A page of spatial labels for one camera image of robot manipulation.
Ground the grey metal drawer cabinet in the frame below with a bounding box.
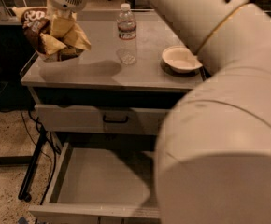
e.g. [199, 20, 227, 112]
[20, 8, 207, 224]

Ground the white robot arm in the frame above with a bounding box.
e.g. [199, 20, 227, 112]
[149, 0, 271, 224]

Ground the closed upper grey drawer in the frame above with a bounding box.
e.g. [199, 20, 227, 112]
[36, 104, 167, 135]

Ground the open middle grey drawer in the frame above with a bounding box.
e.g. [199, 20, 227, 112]
[29, 143, 161, 224]

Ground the white paper bowl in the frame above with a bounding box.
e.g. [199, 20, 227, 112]
[162, 46, 202, 74]

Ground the clear plastic water bottle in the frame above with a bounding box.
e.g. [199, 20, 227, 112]
[117, 3, 137, 65]

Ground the black table leg frame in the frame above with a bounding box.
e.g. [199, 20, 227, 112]
[0, 127, 47, 203]

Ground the brown yellow chip bag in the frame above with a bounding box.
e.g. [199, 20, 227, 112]
[12, 7, 92, 63]

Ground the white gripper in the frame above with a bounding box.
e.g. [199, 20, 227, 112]
[47, 0, 92, 50]

